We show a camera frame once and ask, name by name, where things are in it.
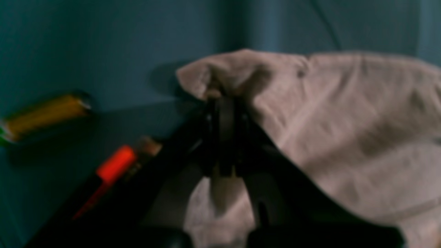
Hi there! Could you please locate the blue table cloth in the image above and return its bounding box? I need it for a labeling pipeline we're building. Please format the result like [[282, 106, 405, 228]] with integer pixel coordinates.
[[1, 0, 440, 248]]

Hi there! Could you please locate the beige T-shirt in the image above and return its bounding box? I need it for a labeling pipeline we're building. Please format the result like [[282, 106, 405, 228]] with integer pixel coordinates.
[[176, 49, 441, 248]]

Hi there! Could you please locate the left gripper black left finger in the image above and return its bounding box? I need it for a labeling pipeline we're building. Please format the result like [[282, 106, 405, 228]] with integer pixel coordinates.
[[27, 100, 219, 248]]

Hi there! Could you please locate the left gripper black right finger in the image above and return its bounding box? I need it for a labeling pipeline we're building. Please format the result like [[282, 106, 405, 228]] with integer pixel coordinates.
[[224, 98, 405, 248]]

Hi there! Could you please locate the orange utility knife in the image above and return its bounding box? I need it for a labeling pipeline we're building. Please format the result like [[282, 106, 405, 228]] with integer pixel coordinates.
[[72, 136, 163, 220]]

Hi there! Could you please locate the yellow green battery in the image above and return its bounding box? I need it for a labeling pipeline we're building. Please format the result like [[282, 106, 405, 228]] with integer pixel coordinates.
[[0, 91, 93, 146]]

